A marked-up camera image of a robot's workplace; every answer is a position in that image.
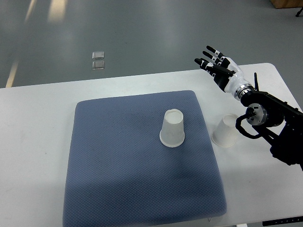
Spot black table control panel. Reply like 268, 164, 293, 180
262, 217, 303, 227

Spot upper metal floor plate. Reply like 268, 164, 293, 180
92, 51, 104, 59

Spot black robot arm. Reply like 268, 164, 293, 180
235, 73, 303, 167

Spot white paper cup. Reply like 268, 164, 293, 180
159, 109, 185, 148
211, 113, 239, 148

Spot black tripod leg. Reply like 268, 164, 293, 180
295, 8, 303, 17

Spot white paper cup on mat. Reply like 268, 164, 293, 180
159, 109, 185, 148

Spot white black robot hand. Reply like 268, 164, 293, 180
195, 46, 253, 100

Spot blue grey foam mat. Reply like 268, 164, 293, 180
62, 90, 227, 227

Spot wooden furniture corner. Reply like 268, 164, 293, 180
270, 0, 303, 9

